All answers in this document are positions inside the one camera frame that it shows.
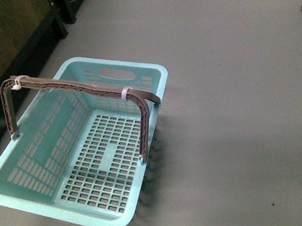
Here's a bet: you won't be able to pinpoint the white zip tie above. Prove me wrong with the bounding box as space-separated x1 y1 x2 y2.
121 87 132 101
11 75 27 90

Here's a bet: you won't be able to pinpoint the light blue plastic basket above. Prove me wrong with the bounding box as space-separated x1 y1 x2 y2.
0 57 168 226

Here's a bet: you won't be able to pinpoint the white zip tie left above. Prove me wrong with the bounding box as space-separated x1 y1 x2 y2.
11 75 27 90

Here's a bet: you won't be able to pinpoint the white zip tie right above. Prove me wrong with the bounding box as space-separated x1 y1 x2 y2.
121 87 132 101

